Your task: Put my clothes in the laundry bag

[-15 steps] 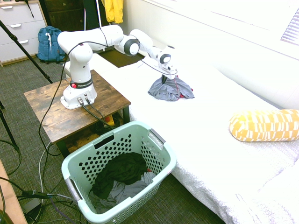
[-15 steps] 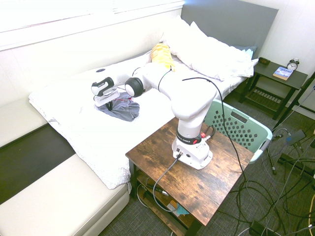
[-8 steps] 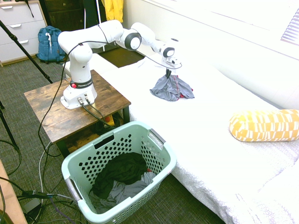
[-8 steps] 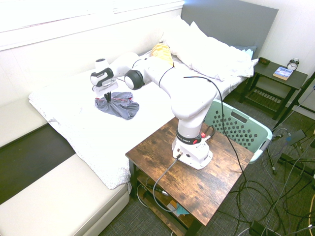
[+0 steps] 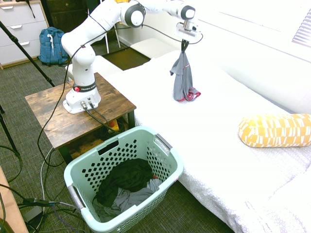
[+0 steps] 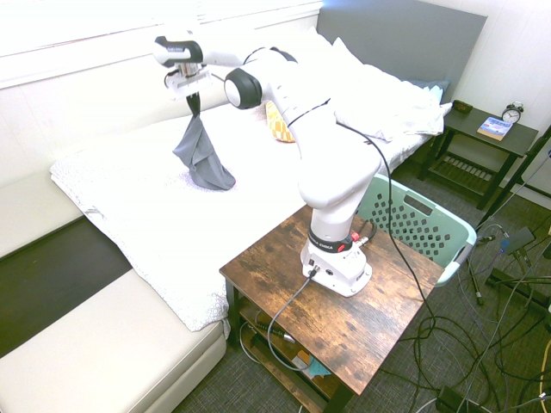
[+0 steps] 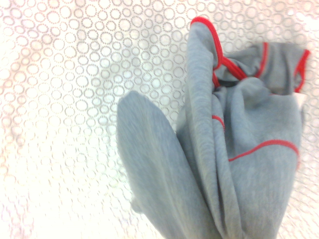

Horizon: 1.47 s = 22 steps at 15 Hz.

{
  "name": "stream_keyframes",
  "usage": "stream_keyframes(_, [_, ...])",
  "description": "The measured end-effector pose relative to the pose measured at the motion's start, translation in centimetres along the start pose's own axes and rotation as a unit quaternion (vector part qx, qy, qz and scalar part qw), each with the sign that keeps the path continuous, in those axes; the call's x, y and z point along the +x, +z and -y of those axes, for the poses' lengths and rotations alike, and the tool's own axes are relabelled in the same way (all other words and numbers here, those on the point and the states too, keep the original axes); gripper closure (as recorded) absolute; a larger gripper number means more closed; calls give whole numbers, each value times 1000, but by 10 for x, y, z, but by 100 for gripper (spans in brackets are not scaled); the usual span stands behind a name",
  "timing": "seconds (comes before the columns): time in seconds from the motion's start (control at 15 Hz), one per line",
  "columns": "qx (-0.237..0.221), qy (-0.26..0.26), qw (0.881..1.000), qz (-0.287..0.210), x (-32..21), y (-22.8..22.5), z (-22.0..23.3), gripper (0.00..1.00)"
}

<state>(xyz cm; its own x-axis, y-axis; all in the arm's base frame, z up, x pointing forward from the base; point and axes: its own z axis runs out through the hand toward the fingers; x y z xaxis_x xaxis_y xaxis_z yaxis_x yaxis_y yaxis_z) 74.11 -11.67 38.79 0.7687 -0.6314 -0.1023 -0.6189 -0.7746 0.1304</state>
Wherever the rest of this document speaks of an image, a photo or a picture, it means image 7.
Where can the white circle-patterned bed blanket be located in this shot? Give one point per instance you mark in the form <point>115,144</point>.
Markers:
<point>74,99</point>

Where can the grey garment with red trim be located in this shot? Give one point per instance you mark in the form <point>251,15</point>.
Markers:
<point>224,139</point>

